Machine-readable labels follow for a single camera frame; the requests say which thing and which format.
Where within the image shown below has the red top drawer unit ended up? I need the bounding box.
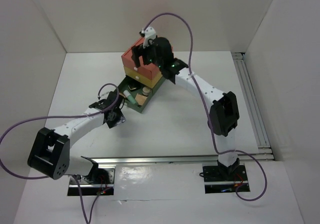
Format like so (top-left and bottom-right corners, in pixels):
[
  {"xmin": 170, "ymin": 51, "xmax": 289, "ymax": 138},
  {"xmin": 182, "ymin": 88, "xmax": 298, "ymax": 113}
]
[{"xmin": 121, "ymin": 47, "xmax": 161, "ymax": 80}]

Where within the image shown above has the black round cushion compact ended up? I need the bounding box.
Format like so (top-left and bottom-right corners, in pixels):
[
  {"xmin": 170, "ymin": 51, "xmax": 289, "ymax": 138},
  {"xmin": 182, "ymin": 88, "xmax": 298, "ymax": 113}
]
[{"xmin": 108, "ymin": 109, "xmax": 126, "ymax": 128}]

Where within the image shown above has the yellow drawer unit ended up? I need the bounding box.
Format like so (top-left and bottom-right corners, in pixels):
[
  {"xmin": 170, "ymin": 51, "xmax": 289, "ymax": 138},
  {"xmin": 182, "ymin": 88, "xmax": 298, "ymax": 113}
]
[{"xmin": 124, "ymin": 67, "xmax": 164, "ymax": 89}]

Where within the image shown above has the mint green bottle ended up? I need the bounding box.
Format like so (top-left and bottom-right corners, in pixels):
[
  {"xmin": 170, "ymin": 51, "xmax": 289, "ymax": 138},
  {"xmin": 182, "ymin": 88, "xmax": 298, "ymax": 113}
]
[{"xmin": 123, "ymin": 90, "xmax": 139, "ymax": 106}]

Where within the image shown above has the green bottom drawer unit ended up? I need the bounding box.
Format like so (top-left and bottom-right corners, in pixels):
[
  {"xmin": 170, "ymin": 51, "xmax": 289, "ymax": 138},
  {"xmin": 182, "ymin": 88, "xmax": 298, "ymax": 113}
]
[{"xmin": 118, "ymin": 75, "xmax": 165, "ymax": 113}]

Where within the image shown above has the black square gold compact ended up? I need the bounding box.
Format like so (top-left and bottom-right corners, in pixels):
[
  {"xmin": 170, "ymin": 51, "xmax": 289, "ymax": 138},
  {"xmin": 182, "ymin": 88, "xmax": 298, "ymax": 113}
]
[{"xmin": 127, "ymin": 80, "xmax": 142, "ymax": 91}]

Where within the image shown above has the beige square palette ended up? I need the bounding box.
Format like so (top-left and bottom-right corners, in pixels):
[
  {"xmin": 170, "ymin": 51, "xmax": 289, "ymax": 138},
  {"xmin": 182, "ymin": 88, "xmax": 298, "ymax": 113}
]
[{"xmin": 135, "ymin": 94, "xmax": 148, "ymax": 106}]

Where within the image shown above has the beige foundation bottle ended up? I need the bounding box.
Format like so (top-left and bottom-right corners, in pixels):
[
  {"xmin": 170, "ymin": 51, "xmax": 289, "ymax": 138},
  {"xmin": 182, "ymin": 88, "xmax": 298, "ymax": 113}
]
[{"xmin": 142, "ymin": 86, "xmax": 152, "ymax": 96}]

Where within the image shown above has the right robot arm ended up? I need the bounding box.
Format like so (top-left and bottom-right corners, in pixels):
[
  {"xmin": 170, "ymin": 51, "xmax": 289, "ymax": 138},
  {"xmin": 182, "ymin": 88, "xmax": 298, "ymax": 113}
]
[{"xmin": 131, "ymin": 37, "xmax": 240, "ymax": 180}]

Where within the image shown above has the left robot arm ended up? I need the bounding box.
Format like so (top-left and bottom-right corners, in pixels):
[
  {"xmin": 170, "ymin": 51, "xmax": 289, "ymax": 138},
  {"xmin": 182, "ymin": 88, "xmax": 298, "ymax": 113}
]
[{"xmin": 27, "ymin": 91, "xmax": 126, "ymax": 183}]

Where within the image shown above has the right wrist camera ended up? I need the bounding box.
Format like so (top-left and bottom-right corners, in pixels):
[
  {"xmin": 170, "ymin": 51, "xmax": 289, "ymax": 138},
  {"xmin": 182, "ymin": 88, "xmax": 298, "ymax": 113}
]
[{"xmin": 140, "ymin": 27, "xmax": 157, "ymax": 48}]

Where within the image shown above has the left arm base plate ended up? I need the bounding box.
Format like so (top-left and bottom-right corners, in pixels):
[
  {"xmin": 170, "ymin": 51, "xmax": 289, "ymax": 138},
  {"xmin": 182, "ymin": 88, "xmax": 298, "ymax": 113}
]
[{"xmin": 76, "ymin": 166, "xmax": 116, "ymax": 196}]

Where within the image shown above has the aluminium table rail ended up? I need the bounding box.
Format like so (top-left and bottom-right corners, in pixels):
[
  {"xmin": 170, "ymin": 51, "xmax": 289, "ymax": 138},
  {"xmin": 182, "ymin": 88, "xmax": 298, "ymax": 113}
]
[{"xmin": 231, "ymin": 53, "xmax": 275, "ymax": 161}]

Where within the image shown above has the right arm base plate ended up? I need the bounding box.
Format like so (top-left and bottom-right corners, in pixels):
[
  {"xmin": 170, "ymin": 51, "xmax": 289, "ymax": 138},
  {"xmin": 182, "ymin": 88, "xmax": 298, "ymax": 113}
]
[{"xmin": 199, "ymin": 165, "xmax": 250, "ymax": 194}]

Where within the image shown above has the front aluminium rail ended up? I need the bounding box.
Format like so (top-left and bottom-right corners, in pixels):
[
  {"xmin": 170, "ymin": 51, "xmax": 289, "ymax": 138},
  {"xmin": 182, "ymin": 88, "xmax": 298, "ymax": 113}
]
[{"xmin": 82, "ymin": 154, "xmax": 256, "ymax": 166}]

